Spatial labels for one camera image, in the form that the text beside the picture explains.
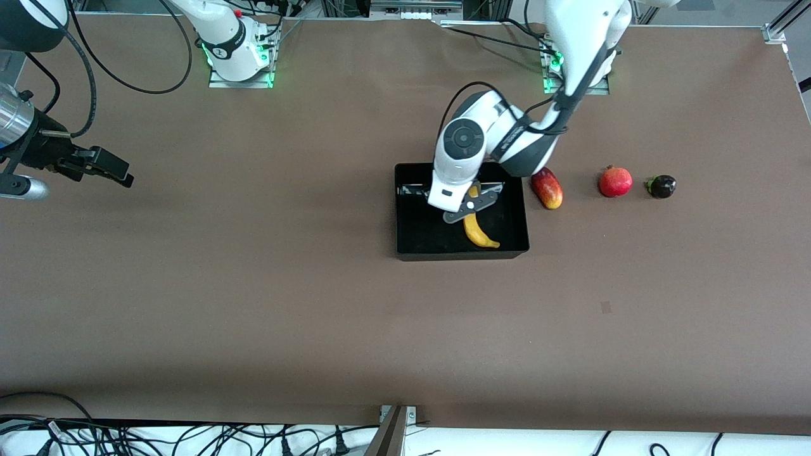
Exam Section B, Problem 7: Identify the black plastic box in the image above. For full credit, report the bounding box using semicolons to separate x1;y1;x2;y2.
394;163;530;262

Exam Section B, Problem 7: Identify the yellow banana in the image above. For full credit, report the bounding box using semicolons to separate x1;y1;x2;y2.
464;182;501;250

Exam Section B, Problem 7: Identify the grey power strip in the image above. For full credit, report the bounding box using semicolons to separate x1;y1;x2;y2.
369;0;464;21

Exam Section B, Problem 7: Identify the red yellow mango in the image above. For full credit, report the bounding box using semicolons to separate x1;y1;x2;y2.
531;167;564;210

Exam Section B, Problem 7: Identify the red pomegranate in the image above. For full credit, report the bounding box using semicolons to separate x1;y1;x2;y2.
599;165;634;198

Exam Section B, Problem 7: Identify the dark purple mangosteen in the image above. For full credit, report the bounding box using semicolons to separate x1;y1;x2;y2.
644;175;677;200

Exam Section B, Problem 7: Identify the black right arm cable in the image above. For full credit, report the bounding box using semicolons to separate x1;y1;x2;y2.
25;0;193;139

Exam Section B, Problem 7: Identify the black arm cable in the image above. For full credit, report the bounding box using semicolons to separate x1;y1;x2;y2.
444;81;568;137
25;0;193;139

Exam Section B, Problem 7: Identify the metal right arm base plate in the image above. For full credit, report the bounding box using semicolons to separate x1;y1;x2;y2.
208;28;275;89

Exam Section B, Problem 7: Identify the black looped floor cable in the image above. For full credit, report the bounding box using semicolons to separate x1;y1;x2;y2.
0;391;96;438

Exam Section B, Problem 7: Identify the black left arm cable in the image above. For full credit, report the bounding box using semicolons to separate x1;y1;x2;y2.
444;81;568;137

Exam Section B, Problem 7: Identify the metal table bracket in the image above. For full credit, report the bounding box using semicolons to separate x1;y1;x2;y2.
364;404;419;456

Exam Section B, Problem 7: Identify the black cable on table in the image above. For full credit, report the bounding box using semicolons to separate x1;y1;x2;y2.
442;18;558;58

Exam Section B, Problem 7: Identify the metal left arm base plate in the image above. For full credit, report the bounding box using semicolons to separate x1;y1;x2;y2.
542;35;611;96

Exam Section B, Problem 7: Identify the aluminium frame profile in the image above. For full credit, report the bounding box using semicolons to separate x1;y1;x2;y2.
762;0;811;45

